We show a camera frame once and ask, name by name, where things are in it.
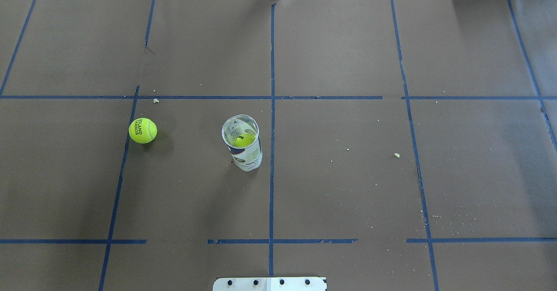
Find yellow tennis ball with text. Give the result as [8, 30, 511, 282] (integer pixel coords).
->
[128, 118, 158, 144]

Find yellow tennis ball in canister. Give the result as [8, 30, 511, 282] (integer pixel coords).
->
[232, 133, 257, 150]

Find clear plastic ball canister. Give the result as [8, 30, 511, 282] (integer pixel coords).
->
[221, 114, 263, 172]

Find brown paper table cover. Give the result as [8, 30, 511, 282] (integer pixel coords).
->
[0, 0, 556, 291]

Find white metal base plate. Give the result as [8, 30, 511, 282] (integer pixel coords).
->
[212, 277, 328, 291]

